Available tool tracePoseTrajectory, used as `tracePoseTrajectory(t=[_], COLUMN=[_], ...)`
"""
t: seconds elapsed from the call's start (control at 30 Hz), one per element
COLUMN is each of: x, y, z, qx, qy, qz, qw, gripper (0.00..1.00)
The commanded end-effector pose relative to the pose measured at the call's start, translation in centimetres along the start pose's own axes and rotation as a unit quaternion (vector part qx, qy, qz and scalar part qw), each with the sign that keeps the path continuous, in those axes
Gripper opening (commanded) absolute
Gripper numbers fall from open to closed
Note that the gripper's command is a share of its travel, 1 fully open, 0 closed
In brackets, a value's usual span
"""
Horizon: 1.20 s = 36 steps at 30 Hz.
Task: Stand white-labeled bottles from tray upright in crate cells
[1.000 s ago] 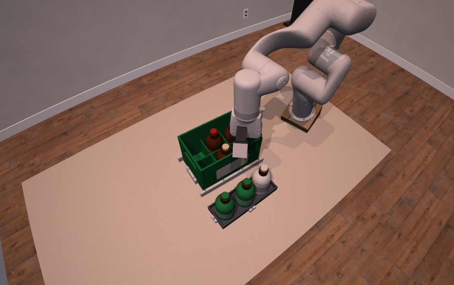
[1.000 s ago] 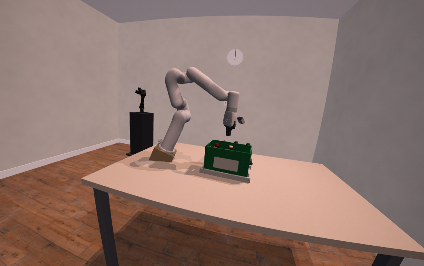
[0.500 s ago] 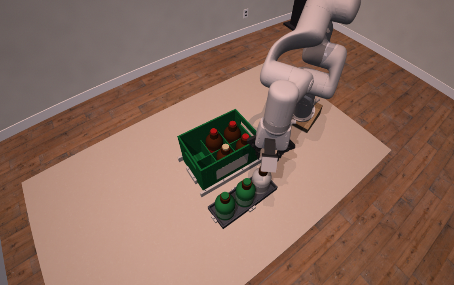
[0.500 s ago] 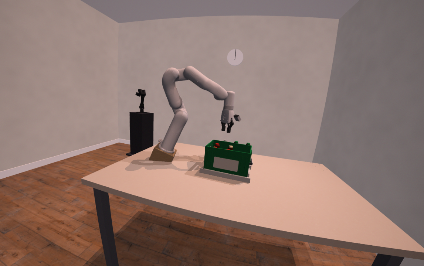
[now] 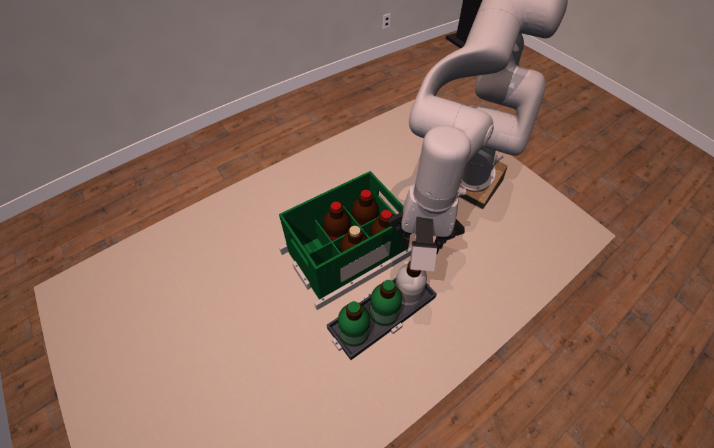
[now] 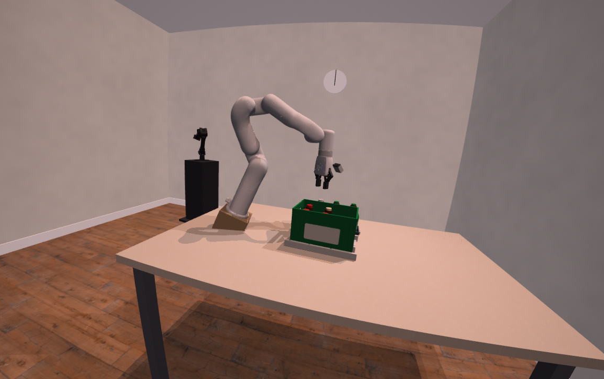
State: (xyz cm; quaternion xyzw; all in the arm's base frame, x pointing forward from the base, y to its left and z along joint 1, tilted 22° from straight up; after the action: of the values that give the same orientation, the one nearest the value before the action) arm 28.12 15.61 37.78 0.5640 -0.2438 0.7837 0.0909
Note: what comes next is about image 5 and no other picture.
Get green bottle with white label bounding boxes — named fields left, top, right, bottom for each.
left=370, top=279, right=402, bottom=326
left=338, top=301, right=370, bottom=347

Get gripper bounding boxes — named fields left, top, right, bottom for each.
left=388, top=184, right=465, bottom=254

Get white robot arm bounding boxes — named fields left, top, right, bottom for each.
left=409, top=0, right=568, bottom=271

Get brown bottle with red cap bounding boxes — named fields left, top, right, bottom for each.
left=352, top=190, right=378, bottom=226
left=370, top=210, right=393, bottom=237
left=323, top=202, right=351, bottom=241

